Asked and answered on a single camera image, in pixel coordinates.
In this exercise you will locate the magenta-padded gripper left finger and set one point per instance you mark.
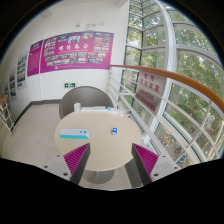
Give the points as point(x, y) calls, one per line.
point(76, 158)

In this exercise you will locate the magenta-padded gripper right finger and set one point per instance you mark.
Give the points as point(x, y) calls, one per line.
point(146, 159)

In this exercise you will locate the blue and white charger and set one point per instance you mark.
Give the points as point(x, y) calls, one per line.
point(114, 131)

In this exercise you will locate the white and teal power strip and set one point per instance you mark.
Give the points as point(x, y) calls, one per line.
point(75, 133)

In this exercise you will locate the grey round table base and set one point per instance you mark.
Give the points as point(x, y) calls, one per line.
point(98, 176)

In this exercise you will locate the small upright white box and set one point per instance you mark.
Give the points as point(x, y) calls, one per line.
point(77, 107)

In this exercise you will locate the flat white and teal box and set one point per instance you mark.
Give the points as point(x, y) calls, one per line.
point(115, 111)

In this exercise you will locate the grey round-backed chair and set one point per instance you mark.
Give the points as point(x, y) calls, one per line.
point(86, 96)

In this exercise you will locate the silver warning sign, red letters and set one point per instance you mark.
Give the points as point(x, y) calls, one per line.
point(150, 90)

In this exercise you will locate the green exit sign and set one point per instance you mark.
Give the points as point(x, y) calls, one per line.
point(69, 85)

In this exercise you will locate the white stair railing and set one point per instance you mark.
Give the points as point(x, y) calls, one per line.
point(6, 115)

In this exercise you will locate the white photo notice board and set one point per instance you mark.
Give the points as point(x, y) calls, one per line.
point(22, 70)
point(12, 85)

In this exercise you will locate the large magenta wall poster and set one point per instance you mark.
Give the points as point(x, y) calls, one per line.
point(76, 51)

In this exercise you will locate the narrow magenta wall poster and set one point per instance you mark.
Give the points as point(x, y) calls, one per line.
point(35, 58)

